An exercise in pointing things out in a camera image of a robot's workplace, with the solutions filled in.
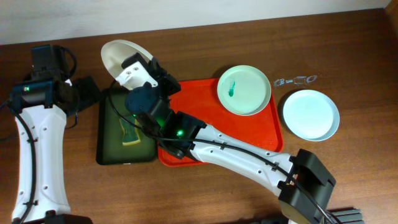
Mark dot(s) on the yellow green sponge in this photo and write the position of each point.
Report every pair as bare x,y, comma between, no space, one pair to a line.
130,134

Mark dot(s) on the red plastic tray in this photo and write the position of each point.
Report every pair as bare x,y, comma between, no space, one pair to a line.
199,98

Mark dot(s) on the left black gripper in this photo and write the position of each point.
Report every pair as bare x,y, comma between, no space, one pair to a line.
86,88

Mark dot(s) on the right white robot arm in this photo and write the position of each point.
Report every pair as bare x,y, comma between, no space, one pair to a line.
302,184

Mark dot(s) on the mint green plate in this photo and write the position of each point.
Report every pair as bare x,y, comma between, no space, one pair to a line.
244,90

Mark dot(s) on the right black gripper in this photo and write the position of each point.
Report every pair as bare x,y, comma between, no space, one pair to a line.
161,79

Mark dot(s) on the white plate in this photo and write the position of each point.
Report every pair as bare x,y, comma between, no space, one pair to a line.
115,52

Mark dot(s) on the white marking on table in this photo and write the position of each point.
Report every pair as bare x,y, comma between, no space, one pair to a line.
299,81

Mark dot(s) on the dark green tray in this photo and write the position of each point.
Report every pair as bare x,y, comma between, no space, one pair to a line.
110,150

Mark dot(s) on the light blue plate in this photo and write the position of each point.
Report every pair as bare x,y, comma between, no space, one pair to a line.
311,115

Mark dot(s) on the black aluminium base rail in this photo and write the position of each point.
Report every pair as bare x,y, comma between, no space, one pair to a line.
344,216

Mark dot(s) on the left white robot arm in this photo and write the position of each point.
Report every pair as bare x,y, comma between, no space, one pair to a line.
41,108

